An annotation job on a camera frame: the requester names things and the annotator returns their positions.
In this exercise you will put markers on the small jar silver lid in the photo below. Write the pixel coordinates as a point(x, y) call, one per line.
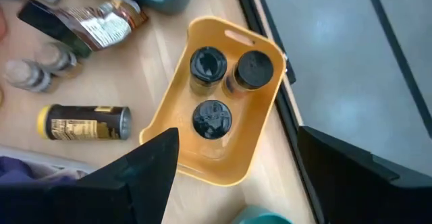
point(55, 57)
point(25, 75)

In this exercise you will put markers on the large yellow plastic bin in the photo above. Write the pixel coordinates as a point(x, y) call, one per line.
point(243, 122)

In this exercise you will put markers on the rectangular black spice tin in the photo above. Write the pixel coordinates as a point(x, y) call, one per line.
point(50, 26)

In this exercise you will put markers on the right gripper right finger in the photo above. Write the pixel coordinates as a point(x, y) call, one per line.
point(371, 197)

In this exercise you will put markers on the spice jar matte black lid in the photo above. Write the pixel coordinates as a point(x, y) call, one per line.
point(253, 69)

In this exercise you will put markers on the purple cloth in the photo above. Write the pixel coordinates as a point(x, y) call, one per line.
point(17, 171)

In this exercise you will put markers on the black can yellow lid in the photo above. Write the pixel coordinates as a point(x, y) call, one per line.
point(84, 122)

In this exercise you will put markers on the turquoise plastic bin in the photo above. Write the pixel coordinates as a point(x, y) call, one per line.
point(260, 217)

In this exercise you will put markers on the glass spice jar black lid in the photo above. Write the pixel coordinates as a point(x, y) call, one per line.
point(208, 65)
point(212, 119)

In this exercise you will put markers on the black aluminium table frame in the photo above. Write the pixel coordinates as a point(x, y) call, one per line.
point(283, 112)

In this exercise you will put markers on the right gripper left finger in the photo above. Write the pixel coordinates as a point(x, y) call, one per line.
point(101, 200)

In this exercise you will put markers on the shiny foil spice packet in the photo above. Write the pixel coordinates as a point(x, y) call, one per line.
point(101, 26)

